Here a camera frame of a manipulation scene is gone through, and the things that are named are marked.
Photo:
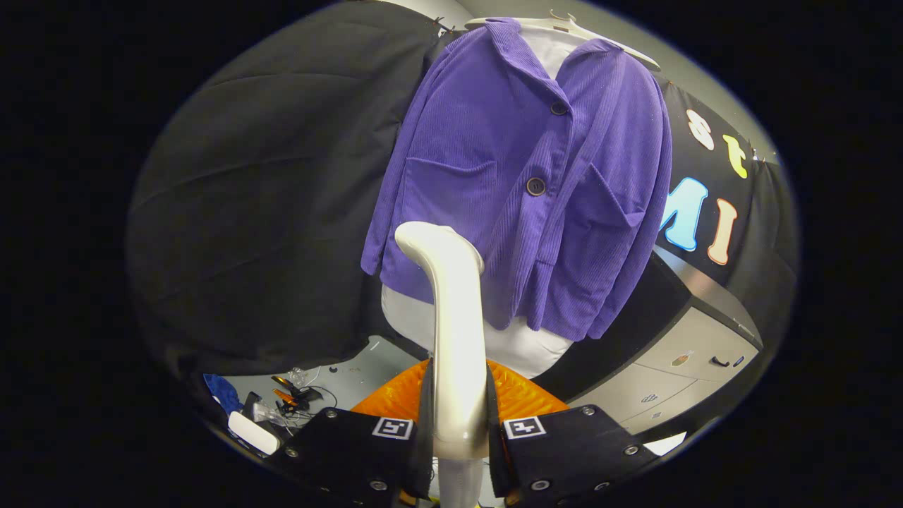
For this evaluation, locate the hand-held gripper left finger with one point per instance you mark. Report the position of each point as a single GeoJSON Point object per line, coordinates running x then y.
{"type": "Point", "coordinates": [360, 451]}

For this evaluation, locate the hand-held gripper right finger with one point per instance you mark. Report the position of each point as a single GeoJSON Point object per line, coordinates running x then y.
{"type": "Point", "coordinates": [571, 451]}

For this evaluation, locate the white clothes hanger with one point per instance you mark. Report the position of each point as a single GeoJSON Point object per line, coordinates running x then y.
{"type": "Point", "coordinates": [607, 44]}

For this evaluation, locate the orange and black tool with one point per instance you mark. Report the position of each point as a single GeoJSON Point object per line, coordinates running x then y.
{"type": "Point", "coordinates": [291, 398]}

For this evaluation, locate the white paper sheet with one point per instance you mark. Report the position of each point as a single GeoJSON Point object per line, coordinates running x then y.
{"type": "Point", "coordinates": [664, 443]}

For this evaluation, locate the clear plastic wrapper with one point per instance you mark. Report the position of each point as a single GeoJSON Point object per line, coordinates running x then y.
{"type": "Point", "coordinates": [298, 376]}

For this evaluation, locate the white rounded box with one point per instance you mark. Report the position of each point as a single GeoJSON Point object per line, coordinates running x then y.
{"type": "Point", "coordinates": [252, 432]}

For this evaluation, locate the white mannequin torso with stand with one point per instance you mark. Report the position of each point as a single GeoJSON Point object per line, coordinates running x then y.
{"type": "Point", "coordinates": [522, 349]}

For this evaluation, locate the grey cabinet with dark top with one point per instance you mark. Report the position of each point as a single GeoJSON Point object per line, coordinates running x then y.
{"type": "Point", "coordinates": [677, 374]}

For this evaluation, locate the blue cloth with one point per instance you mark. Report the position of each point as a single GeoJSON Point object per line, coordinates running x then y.
{"type": "Point", "coordinates": [222, 391]}

